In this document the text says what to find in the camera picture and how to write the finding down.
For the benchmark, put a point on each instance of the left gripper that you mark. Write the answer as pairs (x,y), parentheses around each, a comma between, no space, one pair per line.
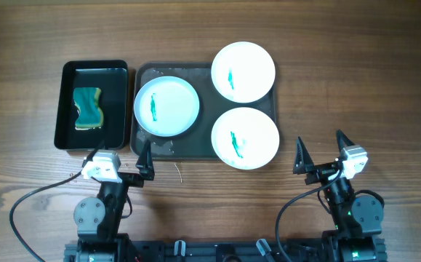
(134,179)

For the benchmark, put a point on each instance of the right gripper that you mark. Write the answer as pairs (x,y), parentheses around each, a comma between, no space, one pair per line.
(319,172)

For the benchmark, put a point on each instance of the green yellow sponge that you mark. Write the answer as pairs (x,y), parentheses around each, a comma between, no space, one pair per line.
(86,100)

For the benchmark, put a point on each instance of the white plate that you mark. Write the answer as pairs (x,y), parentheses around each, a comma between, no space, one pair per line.
(243,72)
(166,106)
(245,138)

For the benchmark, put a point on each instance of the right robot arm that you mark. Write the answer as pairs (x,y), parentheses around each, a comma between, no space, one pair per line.
(357,215)

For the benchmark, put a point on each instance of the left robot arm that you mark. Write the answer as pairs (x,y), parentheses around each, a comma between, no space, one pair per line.
(98,218)

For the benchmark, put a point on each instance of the dark grey serving tray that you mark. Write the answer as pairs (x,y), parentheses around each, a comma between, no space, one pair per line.
(195,142)

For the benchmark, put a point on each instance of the black rectangular water tub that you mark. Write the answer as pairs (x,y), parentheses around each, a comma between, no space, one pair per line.
(112,78)

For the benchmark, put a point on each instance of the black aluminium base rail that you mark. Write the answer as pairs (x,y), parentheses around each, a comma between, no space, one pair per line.
(297,249)

